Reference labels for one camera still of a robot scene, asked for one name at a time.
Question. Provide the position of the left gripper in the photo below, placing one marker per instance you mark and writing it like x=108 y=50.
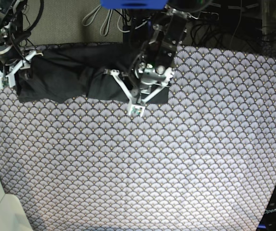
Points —
x=147 y=82

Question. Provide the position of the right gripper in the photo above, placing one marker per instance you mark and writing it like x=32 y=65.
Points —
x=11 y=52

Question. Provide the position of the dark grey T-shirt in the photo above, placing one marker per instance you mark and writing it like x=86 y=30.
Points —
x=63 y=73

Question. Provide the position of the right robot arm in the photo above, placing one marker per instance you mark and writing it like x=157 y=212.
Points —
x=11 y=18

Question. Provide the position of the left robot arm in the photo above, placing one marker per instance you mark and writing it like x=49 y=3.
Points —
x=165 y=30

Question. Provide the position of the fan-patterned table cloth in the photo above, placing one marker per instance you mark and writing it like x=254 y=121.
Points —
x=204 y=161

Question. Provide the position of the white plastic bin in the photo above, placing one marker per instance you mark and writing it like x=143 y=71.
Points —
x=12 y=215

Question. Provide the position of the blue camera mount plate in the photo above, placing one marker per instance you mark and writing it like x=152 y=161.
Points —
x=134 y=4

